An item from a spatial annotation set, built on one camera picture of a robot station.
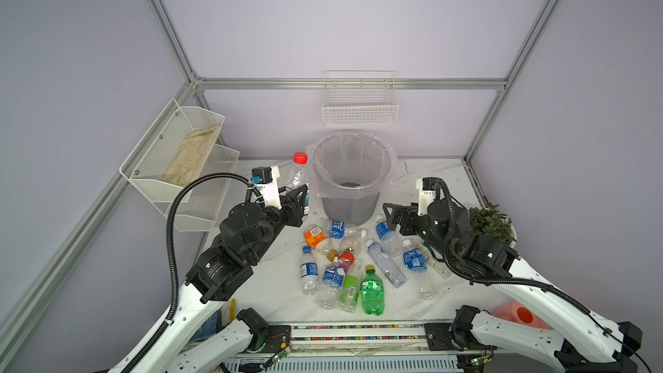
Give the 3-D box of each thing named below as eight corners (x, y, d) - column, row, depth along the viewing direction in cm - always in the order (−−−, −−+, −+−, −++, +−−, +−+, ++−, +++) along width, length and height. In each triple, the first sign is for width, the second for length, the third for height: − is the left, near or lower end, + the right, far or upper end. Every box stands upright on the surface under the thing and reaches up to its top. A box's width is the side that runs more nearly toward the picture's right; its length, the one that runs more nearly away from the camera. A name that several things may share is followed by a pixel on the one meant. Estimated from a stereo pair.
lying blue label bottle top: (323, 240, 94) (322, 233, 90) (324, 226, 97) (323, 219, 93) (365, 240, 94) (366, 233, 90) (364, 226, 97) (365, 219, 93)
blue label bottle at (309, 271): (300, 294, 83) (298, 290, 79) (304, 249, 93) (303, 243, 89) (317, 294, 83) (316, 290, 79) (319, 249, 93) (318, 243, 89)
